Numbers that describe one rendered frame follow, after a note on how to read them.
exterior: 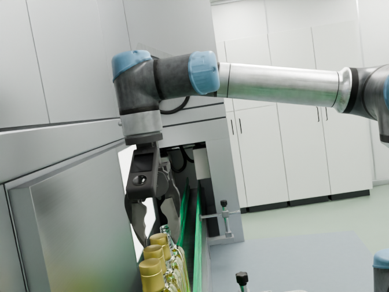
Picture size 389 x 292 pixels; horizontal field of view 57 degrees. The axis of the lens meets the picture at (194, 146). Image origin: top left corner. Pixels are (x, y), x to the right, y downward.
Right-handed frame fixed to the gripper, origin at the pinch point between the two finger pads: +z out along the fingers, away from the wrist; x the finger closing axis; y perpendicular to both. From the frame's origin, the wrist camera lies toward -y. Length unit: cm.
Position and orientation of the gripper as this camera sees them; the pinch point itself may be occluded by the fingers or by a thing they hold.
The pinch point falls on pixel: (158, 240)
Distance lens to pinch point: 69.8
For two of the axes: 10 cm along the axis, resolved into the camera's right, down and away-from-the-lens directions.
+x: -9.9, 1.5, 0.5
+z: 1.5, 9.8, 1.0
